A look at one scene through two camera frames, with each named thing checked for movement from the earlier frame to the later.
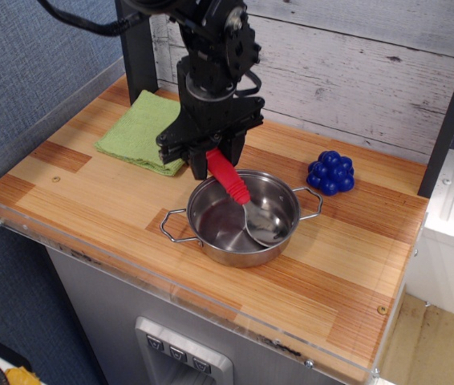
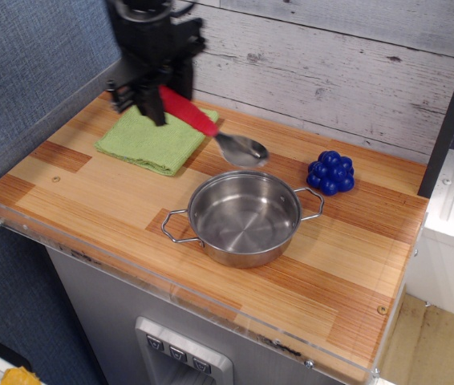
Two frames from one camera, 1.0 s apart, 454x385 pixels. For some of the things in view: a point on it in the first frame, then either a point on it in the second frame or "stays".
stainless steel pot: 214,216 stays
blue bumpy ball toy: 331,173 stays
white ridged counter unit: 448,269 stays
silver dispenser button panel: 172,357 stays
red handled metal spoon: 266,222 → 239,151
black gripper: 203,125 → 150,49
